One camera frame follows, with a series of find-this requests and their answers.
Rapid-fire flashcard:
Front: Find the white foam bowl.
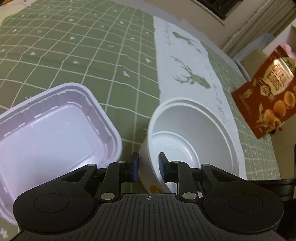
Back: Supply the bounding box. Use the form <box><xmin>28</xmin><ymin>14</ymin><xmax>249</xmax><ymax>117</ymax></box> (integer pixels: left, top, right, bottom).
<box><xmin>138</xmin><ymin>97</ymin><xmax>247</xmax><ymax>193</ymax></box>

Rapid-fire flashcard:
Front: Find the white rectangular plastic container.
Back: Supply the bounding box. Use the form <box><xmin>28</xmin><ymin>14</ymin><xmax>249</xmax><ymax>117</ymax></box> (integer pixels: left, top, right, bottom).
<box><xmin>1</xmin><ymin>83</ymin><xmax>122</xmax><ymax>225</ymax></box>

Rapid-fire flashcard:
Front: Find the green checked tablecloth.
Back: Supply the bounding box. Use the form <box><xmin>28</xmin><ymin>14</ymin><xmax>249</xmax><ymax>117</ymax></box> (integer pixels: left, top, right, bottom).
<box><xmin>0</xmin><ymin>0</ymin><xmax>282</xmax><ymax>241</ymax></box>

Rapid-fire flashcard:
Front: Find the red snack bag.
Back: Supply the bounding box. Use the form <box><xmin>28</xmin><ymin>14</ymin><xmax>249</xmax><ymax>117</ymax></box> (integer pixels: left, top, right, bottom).
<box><xmin>232</xmin><ymin>45</ymin><xmax>295</xmax><ymax>139</ymax></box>

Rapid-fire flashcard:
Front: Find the dark window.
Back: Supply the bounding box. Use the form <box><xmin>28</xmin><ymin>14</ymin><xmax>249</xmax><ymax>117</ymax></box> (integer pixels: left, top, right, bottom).
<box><xmin>198</xmin><ymin>0</ymin><xmax>242</xmax><ymax>20</ymax></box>

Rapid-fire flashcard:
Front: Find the beige curtain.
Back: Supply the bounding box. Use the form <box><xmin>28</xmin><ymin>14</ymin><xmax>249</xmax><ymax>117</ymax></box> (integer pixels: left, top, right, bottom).
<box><xmin>222</xmin><ymin>1</ymin><xmax>295</xmax><ymax>57</ymax></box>

